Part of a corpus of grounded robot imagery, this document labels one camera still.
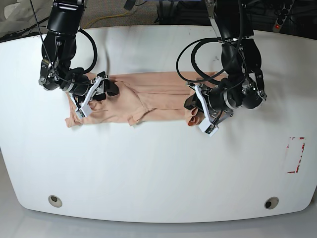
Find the red tape rectangle marking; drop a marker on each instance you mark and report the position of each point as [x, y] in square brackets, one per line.
[294, 153]

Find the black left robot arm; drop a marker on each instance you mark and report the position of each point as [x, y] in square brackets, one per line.
[240, 57]

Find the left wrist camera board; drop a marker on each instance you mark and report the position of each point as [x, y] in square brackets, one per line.
[211, 130]

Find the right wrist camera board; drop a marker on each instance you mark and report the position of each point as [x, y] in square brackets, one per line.
[79, 114]

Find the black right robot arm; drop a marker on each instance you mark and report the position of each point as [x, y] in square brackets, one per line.
[59, 48]

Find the peach pink T-shirt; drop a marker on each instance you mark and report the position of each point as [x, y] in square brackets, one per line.
[148, 96]

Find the table grommet hole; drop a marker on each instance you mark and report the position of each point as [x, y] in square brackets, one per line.
[271, 203]
[55, 201]

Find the left table grommet hole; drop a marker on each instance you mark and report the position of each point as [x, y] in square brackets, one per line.
[55, 201]

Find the right table grommet hole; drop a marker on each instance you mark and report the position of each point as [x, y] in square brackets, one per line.
[271, 203]

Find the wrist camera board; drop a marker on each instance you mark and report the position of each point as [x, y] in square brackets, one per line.
[79, 114]
[211, 130]

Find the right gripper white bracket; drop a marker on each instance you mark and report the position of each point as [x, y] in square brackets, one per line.
[79, 87]

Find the black power strip red switch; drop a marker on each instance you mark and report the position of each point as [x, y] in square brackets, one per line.
[282, 15]

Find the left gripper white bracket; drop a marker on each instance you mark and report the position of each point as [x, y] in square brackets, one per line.
[218, 103]

